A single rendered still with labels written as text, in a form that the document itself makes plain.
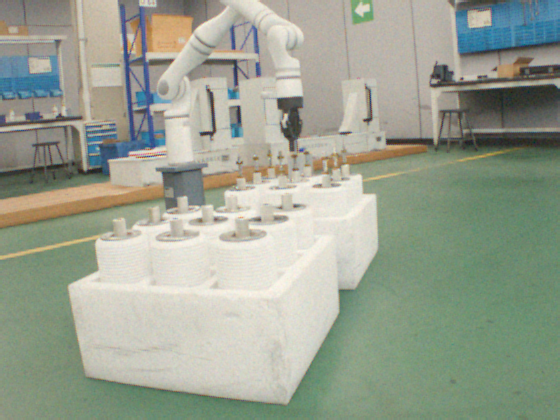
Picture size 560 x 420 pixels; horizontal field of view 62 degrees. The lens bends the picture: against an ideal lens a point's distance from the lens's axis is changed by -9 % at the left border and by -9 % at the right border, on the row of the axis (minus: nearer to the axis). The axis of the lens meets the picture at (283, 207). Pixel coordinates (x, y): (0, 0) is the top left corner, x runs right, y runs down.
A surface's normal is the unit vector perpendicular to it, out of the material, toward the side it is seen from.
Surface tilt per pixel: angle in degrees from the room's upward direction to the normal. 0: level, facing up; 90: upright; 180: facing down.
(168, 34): 88
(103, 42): 90
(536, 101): 90
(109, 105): 90
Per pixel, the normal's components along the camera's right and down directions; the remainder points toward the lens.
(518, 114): -0.74, 0.17
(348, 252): -0.32, 0.18
